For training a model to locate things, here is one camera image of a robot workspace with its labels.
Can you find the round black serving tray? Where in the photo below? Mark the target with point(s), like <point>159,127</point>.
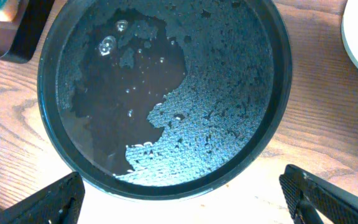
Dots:
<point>163,100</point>

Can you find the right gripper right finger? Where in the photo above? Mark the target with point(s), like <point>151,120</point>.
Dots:
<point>307,196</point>

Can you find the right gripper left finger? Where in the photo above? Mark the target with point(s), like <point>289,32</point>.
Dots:
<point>59,202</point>

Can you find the dark rectangular tray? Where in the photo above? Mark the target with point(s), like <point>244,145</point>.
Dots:
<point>19,38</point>

